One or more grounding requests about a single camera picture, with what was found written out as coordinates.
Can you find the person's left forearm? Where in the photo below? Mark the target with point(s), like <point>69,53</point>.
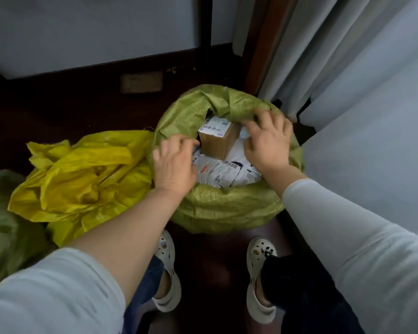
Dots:
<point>90,264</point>

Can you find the person's right thumb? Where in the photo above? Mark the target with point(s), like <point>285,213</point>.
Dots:
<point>252,130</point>

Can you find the white barcode mailer parcel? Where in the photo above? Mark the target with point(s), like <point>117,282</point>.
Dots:
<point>223,172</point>

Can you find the person's white clog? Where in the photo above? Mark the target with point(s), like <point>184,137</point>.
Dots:
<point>259,271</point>
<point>169,271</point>

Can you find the person's left white clog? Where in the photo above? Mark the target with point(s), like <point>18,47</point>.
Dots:
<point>169,271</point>

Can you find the person's left hand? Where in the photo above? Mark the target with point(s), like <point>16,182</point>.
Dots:
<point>174,170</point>

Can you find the labelled brown cardboard box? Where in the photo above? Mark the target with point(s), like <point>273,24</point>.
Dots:
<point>218,140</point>

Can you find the person's right white clog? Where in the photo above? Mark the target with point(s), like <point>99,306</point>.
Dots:
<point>259,271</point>

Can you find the brown wooden post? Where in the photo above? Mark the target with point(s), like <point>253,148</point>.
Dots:
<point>268,41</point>

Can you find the white curtain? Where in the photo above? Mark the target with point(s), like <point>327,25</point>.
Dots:
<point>362,83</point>

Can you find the person's right leg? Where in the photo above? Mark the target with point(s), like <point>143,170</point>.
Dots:
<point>299,295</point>

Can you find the person's leg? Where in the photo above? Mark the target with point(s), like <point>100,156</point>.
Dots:
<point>299,295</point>
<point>142,292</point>

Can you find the brass floor socket plate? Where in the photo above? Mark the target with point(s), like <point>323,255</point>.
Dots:
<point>141,82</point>

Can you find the person's right hand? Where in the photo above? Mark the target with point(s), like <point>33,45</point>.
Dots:
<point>270,146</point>

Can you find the dark green woven sack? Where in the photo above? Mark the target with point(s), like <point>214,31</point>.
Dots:
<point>10,236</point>

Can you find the yellow woven sack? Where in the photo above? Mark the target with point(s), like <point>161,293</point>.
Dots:
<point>83,177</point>

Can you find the plain white mailer parcel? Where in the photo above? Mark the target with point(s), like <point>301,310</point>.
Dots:
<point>243,142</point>

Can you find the person's left leg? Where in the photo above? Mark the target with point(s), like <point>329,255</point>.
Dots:
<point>142,292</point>

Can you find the person's left thumb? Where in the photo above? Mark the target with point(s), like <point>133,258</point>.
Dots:
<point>192,143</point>

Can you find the person's right forearm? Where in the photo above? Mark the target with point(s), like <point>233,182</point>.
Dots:
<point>351,246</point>

